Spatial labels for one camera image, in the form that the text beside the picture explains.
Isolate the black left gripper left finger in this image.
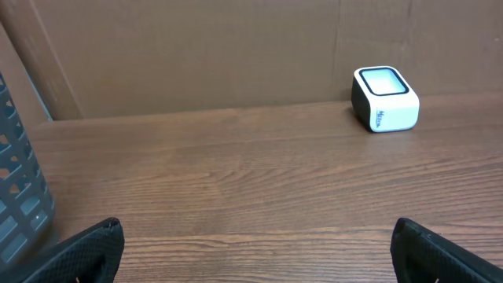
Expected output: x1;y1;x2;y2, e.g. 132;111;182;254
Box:
1;217;125;283

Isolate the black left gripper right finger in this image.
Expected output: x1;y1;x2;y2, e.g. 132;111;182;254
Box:
390;218;502;283

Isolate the white barcode scanner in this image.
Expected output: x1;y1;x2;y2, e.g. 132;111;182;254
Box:
351;65;420;133

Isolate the dark grey plastic basket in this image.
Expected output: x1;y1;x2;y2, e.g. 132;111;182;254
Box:
1;79;54;270

